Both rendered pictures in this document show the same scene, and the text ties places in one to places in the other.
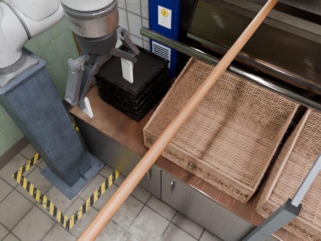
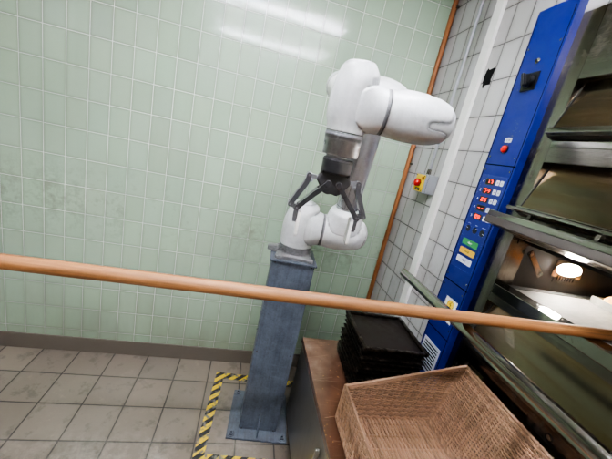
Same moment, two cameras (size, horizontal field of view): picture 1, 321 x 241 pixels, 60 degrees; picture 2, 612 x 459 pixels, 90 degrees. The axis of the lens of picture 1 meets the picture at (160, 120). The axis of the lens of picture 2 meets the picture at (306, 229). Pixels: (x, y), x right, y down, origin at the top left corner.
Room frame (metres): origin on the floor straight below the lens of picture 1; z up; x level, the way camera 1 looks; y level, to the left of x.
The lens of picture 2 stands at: (-0.15, -0.39, 1.51)
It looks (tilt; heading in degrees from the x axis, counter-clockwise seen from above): 15 degrees down; 44
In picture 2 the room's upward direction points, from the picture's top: 13 degrees clockwise
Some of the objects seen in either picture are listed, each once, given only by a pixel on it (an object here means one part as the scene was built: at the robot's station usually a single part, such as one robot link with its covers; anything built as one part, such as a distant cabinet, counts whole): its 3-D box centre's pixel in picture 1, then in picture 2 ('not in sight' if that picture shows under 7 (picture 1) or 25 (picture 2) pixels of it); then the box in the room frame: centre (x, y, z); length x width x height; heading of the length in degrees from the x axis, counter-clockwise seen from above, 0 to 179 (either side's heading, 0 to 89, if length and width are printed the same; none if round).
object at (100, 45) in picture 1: (98, 43); (334, 176); (0.42, 0.12, 1.46); 0.08 x 0.07 x 0.09; 141
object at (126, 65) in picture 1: (127, 70); (348, 230); (0.48, 0.08, 1.32); 0.03 x 0.01 x 0.07; 51
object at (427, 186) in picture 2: not in sight; (424, 183); (1.44, 0.37, 1.46); 0.10 x 0.07 x 0.10; 56
